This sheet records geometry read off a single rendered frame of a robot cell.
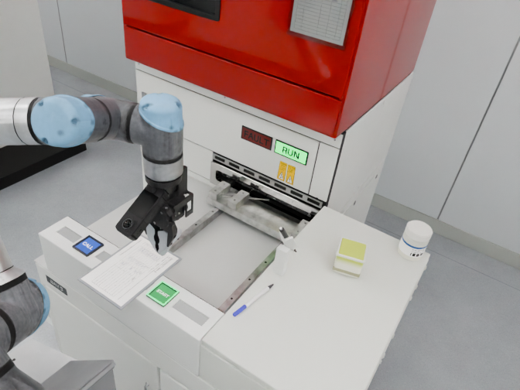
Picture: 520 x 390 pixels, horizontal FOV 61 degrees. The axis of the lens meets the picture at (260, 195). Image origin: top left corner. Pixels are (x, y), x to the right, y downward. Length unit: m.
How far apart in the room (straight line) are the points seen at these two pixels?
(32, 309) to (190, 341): 0.34
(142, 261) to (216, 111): 0.59
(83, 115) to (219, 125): 0.86
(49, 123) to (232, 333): 0.59
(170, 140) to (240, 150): 0.72
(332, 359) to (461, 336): 1.60
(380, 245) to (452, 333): 1.30
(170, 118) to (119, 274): 0.50
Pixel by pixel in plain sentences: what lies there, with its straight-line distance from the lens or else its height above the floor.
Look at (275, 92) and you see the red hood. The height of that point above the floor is 1.30.
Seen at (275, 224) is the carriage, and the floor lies 0.88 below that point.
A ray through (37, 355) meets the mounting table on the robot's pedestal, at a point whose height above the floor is 0.82.
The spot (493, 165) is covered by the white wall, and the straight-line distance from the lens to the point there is 2.85.
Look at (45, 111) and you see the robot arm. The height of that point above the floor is 1.49.
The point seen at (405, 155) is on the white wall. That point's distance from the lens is 2.94.
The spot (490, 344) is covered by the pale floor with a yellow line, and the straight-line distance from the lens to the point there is 2.63.
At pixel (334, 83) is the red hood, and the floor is 1.38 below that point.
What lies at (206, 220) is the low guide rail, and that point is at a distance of 1.47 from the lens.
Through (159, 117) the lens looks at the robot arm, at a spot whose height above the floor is 1.45.
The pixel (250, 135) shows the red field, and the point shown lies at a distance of 1.45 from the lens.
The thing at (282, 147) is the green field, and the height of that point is 1.10.
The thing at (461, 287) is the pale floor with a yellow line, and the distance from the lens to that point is 2.83.
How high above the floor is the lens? 1.80
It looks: 37 degrees down
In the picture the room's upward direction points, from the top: 8 degrees clockwise
